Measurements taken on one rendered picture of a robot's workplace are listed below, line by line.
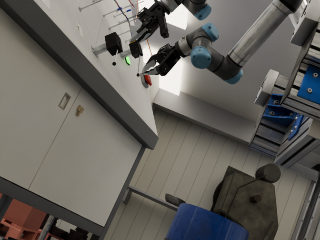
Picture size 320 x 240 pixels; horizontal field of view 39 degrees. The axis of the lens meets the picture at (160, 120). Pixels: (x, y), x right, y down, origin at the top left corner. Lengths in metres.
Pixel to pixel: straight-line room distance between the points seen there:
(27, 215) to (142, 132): 2.40
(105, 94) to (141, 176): 6.13
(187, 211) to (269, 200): 3.88
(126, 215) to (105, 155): 5.86
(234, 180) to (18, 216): 3.52
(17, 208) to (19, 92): 2.86
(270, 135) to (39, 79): 0.77
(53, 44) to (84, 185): 0.62
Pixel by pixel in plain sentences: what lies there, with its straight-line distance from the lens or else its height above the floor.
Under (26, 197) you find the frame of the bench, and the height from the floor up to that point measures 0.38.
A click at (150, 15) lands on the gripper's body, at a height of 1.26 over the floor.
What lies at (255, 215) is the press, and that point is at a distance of 6.79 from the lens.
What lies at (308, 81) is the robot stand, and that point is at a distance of 1.14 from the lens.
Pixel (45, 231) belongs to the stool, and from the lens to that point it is 3.45.
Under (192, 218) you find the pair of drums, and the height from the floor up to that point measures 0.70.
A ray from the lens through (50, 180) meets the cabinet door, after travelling 1.63.
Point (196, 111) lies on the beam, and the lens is 7.50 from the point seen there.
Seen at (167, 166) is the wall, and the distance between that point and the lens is 7.77.
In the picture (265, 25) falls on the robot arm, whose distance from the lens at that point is 1.71.
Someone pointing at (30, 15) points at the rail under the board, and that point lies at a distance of 1.34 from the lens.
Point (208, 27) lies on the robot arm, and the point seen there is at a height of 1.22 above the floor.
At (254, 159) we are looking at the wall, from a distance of 7.95.
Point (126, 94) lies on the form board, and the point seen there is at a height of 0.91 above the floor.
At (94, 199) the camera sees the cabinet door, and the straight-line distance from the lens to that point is 1.87.
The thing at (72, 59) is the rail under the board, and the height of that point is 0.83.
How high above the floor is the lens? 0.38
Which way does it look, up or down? 16 degrees up
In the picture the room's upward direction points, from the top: 25 degrees clockwise
